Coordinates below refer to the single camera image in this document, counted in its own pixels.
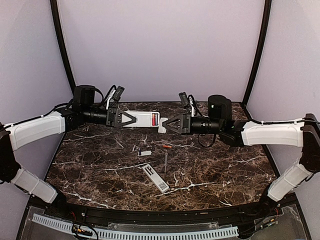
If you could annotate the black front table rail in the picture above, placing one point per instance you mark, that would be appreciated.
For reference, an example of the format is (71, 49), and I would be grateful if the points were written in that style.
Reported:
(241, 214)

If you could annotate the clear handle screwdriver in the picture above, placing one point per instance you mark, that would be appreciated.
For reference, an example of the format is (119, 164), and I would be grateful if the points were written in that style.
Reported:
(165, 162)

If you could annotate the right black frame post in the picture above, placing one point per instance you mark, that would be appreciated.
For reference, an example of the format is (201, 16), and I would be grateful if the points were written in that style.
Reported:
(259, 51)

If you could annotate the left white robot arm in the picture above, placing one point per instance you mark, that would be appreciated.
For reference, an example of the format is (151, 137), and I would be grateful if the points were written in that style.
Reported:
(65, 117)

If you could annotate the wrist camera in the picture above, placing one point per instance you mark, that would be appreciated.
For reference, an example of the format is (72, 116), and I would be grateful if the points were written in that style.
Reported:
(113, 96)
(188, 103)

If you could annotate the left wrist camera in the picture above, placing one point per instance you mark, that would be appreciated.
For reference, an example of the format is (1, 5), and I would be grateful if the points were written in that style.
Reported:
(113, 96)

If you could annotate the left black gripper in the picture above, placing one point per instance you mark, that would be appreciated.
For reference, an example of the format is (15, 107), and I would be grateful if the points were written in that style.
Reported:
(109, 122)

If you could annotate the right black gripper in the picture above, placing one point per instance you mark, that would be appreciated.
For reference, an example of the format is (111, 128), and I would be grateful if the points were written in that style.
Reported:
(185, 123)

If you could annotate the left black frame post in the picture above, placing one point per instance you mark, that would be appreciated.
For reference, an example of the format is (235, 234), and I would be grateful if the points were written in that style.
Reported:
(55, 13)

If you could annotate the white slotted cable duct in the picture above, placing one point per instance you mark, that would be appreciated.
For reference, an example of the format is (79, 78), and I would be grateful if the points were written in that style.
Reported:
(119, 231)

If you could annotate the red battery in small remote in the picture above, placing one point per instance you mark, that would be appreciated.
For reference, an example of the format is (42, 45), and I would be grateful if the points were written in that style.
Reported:
(154, 119)

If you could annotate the long white remote control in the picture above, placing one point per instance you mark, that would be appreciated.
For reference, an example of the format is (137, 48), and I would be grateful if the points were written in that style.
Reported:
(155, 178)

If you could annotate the small remote battery cover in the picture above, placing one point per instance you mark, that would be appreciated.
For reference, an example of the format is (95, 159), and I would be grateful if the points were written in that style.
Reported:
(161, 128)

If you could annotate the small white remote control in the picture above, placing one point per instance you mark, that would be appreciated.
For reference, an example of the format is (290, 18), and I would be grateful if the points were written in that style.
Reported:
(143, 119)

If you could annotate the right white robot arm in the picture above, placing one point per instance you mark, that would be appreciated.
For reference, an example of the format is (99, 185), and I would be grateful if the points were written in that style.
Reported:
(303, 133)

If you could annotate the black frame post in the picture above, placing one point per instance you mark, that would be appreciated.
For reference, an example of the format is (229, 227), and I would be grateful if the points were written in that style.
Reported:
(55, 13)
(259, 51)

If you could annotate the white battery cover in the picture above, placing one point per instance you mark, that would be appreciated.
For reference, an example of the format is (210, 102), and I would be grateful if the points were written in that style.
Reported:
(145, 153)

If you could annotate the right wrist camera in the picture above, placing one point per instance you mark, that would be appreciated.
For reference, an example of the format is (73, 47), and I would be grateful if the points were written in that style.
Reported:
(188, 103)

